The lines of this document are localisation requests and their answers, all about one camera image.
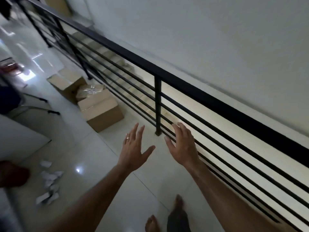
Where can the person's left hand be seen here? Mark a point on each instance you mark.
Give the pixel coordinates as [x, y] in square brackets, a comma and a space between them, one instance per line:
[132, 154]

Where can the red plastic basket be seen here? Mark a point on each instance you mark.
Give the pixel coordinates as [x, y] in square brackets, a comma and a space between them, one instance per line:
[10, 68]

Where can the white desk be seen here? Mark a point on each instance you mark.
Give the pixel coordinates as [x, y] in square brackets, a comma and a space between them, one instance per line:
[19, 140]

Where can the person's left foot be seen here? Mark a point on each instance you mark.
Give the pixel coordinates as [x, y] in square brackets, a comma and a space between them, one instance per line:
[151, 224]

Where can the cube-shaped cardboard box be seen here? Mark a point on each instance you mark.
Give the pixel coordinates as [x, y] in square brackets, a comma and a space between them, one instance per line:
[103, 115]

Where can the tall narrow cardboard box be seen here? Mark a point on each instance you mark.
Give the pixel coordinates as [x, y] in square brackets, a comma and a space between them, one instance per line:
[58, 5]

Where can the person's foot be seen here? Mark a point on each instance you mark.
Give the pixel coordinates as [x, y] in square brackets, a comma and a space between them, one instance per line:
[179, 202]
[151, 224]

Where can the blue chair with metal frame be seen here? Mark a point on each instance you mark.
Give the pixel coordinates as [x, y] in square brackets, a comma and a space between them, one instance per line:
[9, 99]

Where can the person's right forearm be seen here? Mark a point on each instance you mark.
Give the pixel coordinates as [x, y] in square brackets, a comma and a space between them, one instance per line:
[229, 202]

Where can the small taped cardboard parcel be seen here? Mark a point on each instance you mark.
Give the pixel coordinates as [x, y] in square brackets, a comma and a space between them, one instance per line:
[90, 90]

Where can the person's right foot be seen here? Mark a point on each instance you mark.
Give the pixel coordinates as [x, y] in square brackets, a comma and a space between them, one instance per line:
[179, 202]

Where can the red mesh wastebasket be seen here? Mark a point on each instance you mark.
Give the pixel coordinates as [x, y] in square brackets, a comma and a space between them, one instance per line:
[14, 173]

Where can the cardboard box with black print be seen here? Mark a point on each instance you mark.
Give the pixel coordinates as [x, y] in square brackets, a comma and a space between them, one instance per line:
[65, 82]

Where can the black horizontal-bar railing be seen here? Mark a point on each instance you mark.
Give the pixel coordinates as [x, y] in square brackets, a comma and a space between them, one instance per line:
[217, 106]

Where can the black trousers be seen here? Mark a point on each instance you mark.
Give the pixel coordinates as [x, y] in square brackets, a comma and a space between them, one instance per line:
[177, 222]

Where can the person's right hand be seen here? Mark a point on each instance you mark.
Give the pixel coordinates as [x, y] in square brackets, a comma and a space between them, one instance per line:
[184, 149]

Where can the person's left forearm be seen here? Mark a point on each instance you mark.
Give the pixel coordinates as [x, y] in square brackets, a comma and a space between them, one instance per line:
[96, 200]

